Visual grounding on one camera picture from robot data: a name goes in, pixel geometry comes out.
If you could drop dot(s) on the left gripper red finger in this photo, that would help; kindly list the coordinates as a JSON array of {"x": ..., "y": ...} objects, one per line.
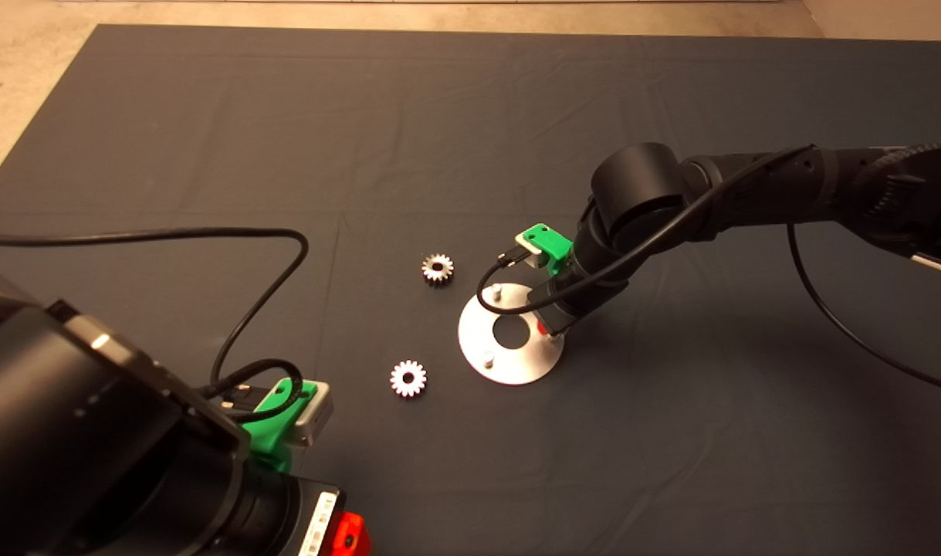
[{"x": 353, "y": 537}]

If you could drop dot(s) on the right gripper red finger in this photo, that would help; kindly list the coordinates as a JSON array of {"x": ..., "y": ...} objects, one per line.
[{"x": 542, "y": 330}]

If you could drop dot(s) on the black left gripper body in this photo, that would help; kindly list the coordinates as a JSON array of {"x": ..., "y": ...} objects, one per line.
[{"x": 292, "y": 521}]

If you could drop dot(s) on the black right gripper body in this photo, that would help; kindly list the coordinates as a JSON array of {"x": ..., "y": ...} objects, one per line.
[{"x": 587, "y": 297}]

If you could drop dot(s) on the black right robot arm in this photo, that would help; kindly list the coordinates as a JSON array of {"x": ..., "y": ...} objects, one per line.
[{"x": 644, "y": 185}]

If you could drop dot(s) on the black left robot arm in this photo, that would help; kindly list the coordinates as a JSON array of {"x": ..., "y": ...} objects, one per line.
[{"x": 92, "y": 455}]

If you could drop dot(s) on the round metal carrier plate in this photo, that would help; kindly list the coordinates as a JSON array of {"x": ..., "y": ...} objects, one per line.
[{"x": 516, "y": 363}]

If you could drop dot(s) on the steel spur gear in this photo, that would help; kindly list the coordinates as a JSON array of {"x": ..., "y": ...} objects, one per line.
[
  {"x": 398, "y": 380},
  {"x": 428, "y": 269}
]

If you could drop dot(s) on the dark grey table cloth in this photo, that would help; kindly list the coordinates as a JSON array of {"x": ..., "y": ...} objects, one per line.
[{"x": 439, "y": 116}]

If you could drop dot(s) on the green right camera mount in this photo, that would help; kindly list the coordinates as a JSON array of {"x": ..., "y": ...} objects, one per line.
[{"x": 549, "y": 241}]

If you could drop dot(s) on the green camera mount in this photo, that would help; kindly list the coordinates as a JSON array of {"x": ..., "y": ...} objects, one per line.
[
  {"x": 273, "y": 432},
  {"x": 549, "y": 241}
]

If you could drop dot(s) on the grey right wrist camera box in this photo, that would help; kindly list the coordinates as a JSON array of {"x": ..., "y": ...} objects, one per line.
[{"x": 527, "y": 251}]

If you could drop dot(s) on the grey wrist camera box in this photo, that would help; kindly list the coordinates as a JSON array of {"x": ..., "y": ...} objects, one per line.
[
  {"x": 527, "y": 251},
  {"x": 314, "y": 413}
]

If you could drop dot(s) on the green left camera mount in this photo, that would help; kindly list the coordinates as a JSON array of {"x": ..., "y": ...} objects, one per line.
[{"x": 273, "y": 432}]

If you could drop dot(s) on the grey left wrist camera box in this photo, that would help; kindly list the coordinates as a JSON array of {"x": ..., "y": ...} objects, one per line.
[{"x": 314, "y": 413}]

